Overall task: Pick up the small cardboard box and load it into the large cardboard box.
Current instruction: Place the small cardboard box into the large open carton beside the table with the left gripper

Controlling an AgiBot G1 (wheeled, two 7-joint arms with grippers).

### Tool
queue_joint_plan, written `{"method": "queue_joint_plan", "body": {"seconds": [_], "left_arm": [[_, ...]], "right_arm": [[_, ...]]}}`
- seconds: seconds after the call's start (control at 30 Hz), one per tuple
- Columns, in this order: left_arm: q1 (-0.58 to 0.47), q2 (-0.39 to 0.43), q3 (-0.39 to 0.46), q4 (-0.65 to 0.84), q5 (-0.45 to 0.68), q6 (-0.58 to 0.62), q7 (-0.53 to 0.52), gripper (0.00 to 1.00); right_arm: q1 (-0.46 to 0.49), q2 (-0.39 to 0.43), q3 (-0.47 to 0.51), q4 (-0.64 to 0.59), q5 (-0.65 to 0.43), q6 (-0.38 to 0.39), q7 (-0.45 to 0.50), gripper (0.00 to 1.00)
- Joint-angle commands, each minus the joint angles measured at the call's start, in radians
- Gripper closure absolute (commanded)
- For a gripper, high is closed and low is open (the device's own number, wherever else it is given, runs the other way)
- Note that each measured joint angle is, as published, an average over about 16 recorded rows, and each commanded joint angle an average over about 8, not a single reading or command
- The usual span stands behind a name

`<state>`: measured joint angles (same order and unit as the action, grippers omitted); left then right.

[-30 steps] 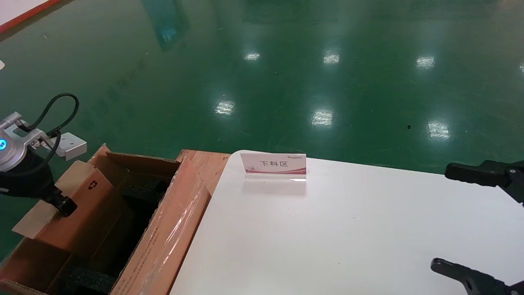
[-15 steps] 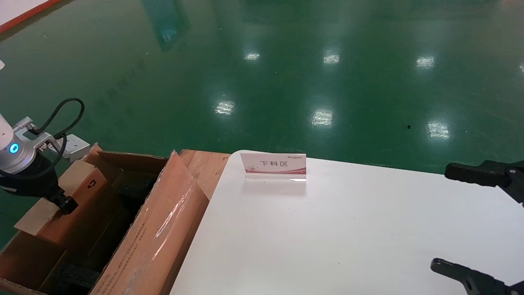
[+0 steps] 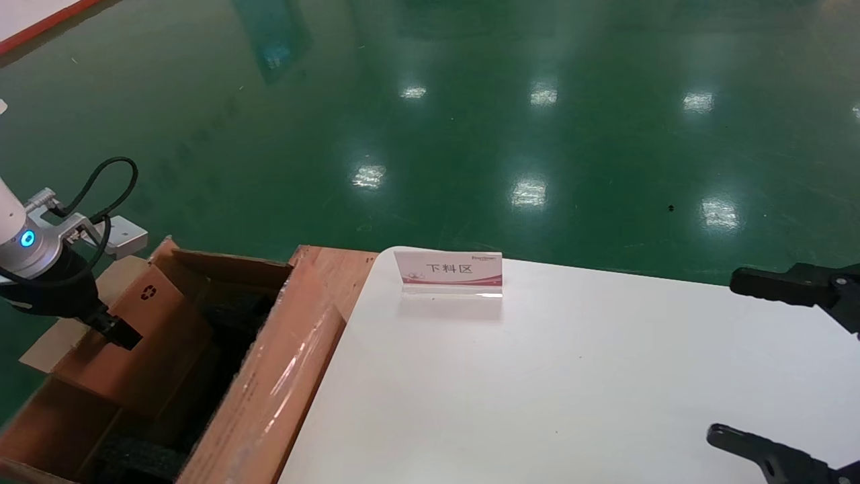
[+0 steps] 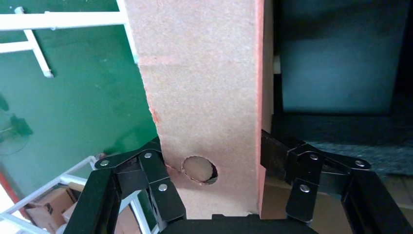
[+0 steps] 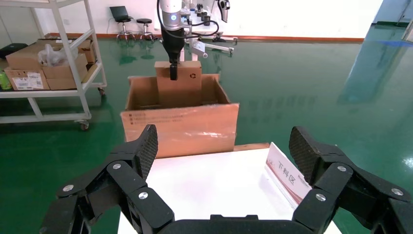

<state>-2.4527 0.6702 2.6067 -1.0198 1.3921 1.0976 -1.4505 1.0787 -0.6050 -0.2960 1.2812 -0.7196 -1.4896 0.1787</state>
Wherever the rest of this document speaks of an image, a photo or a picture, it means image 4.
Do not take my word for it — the white metal shelf cart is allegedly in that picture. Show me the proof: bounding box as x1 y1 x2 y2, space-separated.
0 154 152 234

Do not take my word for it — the white metal tube frame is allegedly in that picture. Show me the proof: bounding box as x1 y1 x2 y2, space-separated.
0 0 140 79

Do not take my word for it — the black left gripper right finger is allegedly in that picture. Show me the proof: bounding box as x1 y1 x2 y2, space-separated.
260 129 413 234

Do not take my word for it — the black foam pad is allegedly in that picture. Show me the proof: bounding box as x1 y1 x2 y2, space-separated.
274 113 413 176

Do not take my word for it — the wide brown shipping carton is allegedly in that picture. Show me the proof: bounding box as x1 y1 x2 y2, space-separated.
25 186 79 234

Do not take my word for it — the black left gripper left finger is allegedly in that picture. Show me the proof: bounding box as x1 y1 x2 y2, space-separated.
64 137 187 234

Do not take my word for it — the brown fibreboard panel with hole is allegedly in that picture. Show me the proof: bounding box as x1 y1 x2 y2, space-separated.
124 0 275 220

